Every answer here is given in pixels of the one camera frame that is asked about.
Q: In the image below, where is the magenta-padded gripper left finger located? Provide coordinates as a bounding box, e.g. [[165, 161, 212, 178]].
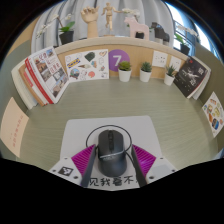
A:
[[48, 143, 98, 188]]

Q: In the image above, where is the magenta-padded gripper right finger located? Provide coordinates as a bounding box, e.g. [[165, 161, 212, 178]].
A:
[[130, 144, 178, 188]]

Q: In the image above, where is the black computer mouse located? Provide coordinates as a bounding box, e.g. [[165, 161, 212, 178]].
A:
[[97, 129, 128, 178]]

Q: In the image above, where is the white line-drawing mouse pad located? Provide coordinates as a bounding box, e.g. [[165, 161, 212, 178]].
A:
[[49, 115, 168, 192]]

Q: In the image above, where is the pale pink card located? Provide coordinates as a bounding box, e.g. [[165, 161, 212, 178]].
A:
[[0, 96, 30, 158]]

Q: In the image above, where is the colourful food sticker card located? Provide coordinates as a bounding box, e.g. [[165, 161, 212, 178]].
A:
[[201, 91, 224, 138]]

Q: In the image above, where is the small succulent in white pot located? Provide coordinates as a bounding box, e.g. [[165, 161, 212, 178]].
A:
[[163, 64, 177, 87], [139, 61, 153, 83], [117, 60, 133, 83]]

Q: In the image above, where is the black book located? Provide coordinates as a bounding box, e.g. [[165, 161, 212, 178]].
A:
[[173, 57, 209, 100]]

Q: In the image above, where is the stack of pale books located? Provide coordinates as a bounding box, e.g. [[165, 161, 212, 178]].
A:
[[10, 58, 46, 110]]

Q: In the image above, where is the red-edged photo magazine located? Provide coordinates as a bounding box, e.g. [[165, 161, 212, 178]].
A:
[[24, 46, 70, 105]]

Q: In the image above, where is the white picture sticker card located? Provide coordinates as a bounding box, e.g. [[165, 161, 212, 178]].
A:
[[64, 48, 110, 83]]

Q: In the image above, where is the green desk partition panel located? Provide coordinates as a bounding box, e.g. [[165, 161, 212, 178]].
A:
[[194, 43, 224, 108], [0, 39, 33, 111]]

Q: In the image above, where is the purple round number sign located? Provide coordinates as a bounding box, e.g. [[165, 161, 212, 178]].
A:
[[108, 49, 127, 72]]

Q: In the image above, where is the wooden desk back shelf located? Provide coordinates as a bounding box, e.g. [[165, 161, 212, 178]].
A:
[[53, 35, 189, 81]]

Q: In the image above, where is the dark wooden horse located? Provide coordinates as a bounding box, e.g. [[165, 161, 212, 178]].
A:
[[149, 21, 171, 46]]

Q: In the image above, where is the wooden hand model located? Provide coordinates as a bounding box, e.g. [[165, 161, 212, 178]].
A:
[[80, 5, 100, 39]]

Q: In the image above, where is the window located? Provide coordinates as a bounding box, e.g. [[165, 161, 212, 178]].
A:
[[164, 1, 214, 51]]

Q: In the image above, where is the wooden mannequin figure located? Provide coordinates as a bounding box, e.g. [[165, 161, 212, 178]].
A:
[[100, 2, 123, 37]]

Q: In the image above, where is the grey curtain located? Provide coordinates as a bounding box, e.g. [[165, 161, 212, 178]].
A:
[[31, 0, 183, 44]]

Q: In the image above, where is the white wall socket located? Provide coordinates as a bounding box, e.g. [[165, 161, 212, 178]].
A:
[[169, 55, 183, 72], [151, 50, 169, 69]]

